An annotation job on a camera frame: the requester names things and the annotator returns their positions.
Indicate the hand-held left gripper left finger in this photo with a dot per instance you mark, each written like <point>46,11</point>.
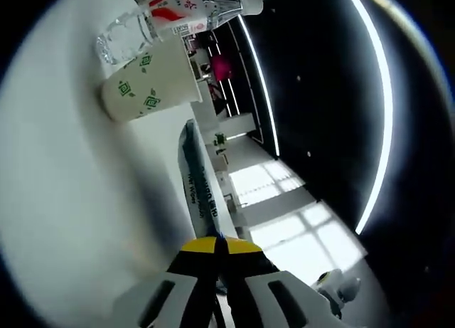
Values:
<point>177,292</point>

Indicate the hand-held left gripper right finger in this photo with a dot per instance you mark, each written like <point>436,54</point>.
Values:
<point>263,292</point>

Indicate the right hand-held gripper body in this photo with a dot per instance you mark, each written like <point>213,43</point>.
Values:
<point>346,287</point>

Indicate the white wet wipes packet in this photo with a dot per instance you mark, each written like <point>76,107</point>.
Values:
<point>199,185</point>

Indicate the white paper cup green print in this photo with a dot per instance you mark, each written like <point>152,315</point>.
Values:
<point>149,82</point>

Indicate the clear plastic water bottle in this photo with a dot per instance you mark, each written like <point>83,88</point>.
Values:
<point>177,11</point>

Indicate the large bright window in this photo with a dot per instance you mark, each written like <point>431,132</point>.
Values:
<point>309,242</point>

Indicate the window with blinds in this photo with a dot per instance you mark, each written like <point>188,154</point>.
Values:
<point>263,182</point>

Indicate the potted green plant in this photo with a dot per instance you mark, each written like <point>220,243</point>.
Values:
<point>219,138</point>

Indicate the long ceiling light strip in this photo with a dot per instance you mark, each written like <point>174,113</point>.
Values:
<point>264,93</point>
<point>384,111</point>

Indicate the red wall screen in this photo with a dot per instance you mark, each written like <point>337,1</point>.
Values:
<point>221,66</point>

